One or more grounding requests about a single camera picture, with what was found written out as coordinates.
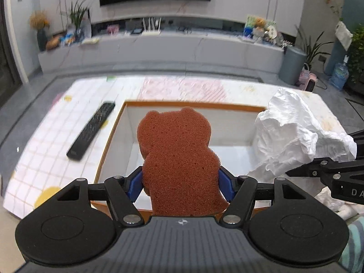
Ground blue water bottle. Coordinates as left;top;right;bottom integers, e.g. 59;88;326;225
329;55;350;90

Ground white plastic bag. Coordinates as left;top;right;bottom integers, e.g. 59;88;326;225
247;87;358;183

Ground white router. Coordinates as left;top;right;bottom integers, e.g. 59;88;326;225
141;17;163;36

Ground grey round bin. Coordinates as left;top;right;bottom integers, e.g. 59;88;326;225
278;45;308;85

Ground dark vase with yellow flowers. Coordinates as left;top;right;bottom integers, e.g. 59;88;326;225
29;10;51;52

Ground long-leaf potted plant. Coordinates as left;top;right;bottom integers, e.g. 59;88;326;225
295;25;334;72

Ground orange bear-shaped sponge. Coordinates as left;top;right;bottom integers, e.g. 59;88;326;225
137;106;229;216

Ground black remote control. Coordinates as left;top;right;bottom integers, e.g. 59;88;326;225
66;102;116;160

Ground green potted grass plant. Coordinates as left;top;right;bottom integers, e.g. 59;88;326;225
61;0;92;38

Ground snack packets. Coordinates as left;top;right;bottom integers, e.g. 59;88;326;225
46;32;77;49

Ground orange-rimmed white box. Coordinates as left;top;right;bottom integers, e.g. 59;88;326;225
94;100;268;223

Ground pink small appliance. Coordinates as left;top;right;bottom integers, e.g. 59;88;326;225
298;63;318;92

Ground clear plastic wrappers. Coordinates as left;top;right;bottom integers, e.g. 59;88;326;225
314;187;359;220

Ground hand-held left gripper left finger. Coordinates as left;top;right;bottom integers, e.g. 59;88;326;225
55;166;145;226

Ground cluster of plush toys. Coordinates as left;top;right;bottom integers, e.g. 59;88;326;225
243;14;278;44

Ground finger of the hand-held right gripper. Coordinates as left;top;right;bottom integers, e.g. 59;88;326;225
347;130;364;143
285;159;364;180

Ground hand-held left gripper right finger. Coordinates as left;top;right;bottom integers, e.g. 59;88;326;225
217;165;311;226

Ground striped teal clothing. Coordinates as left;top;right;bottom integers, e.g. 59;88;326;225
341;221;364;273

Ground grey television console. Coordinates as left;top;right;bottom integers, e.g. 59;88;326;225
38;16;285;76

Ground leafy green bush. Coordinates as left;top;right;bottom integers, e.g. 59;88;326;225
347;24;364;92

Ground white hanging bag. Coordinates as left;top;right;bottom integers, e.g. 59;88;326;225
335;20;354;51

